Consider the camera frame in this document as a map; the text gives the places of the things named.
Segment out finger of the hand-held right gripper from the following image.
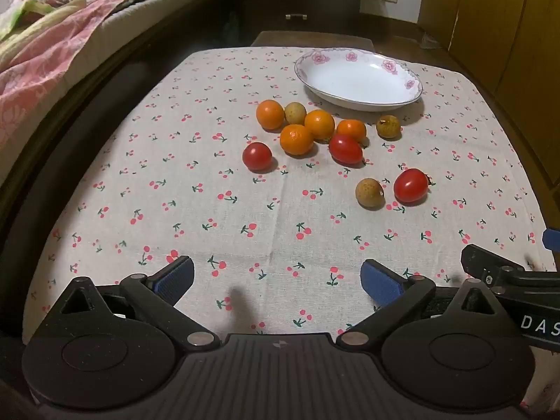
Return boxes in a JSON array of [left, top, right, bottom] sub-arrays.
[[461, 244, 560, 292], [541, 226, 560, 251]]

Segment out cherry print tablecloth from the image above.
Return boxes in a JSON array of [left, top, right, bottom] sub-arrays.
[[22, 46, 558, 418]]

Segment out beige bed mattress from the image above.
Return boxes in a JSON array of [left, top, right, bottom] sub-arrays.
[[0, 0, 227, 187]]

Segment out yellow wooden wardrobe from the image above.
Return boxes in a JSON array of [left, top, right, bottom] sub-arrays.
[[418, 0, 560, 180]]

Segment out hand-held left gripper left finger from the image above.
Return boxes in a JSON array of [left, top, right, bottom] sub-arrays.
[[50, 254, 222, 353]]

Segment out red cherry tomato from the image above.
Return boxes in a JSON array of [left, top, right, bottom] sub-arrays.
[[393, 168, 434, 204], [242, 141, 274, 172], [328, 133, 364, 165]]

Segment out pink floral blanket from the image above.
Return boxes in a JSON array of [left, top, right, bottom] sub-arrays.
[[0, 0, 222, 149]]

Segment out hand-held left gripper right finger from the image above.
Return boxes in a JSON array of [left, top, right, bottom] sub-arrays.
[[336, 259, 508, 353]]

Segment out white floral plate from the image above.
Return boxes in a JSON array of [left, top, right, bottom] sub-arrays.
[[294, 47, 424, 112]]

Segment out small orange mandarin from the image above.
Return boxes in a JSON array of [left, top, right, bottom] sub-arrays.
[[304, 109, 336, 141], [336, 119, 368, 143], [280, 124, 315, 156], [256, 99, 286, 131]]

